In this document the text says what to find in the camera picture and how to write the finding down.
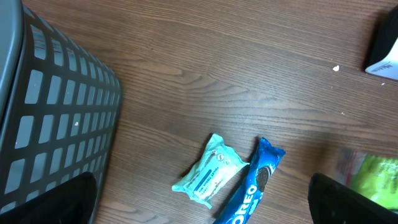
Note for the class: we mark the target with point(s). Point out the blue Oreo cookie pack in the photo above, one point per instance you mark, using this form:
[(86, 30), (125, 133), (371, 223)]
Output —
[(248, 196)]

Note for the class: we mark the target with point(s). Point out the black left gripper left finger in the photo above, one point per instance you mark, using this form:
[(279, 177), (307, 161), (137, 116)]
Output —
[(70, 202)]

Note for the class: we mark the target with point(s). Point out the grey plastic mesh basket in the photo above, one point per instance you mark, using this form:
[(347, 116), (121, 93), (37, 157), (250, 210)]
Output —
[(59, 108)]

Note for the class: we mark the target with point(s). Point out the teal snack packet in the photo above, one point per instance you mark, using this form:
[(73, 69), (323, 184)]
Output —
[(218, 164)]

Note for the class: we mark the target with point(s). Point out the white barcode scanner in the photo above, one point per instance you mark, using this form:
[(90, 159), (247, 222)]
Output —
[(382, 60)]

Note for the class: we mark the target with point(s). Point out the green Haribo gummy bag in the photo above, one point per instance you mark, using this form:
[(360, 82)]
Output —
[(372, 175)]

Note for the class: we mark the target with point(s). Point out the white crumb near scanner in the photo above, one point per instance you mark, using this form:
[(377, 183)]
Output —
[(336, 68)]

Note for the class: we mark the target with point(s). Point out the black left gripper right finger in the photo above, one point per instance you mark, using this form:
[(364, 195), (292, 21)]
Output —
[(333, 203)]

